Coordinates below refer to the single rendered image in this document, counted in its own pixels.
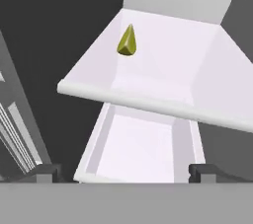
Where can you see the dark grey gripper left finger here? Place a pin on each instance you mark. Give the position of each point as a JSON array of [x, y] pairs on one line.
[[49, 172]]

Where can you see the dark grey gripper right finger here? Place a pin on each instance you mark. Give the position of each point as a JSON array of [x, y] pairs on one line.
[[201, 172]]

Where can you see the yellow-green lemon wedge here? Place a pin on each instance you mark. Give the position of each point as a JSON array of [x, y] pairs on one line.
[[126, 42]]

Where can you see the white fridge drawer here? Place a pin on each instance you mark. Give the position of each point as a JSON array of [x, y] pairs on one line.
[[141, 145]]

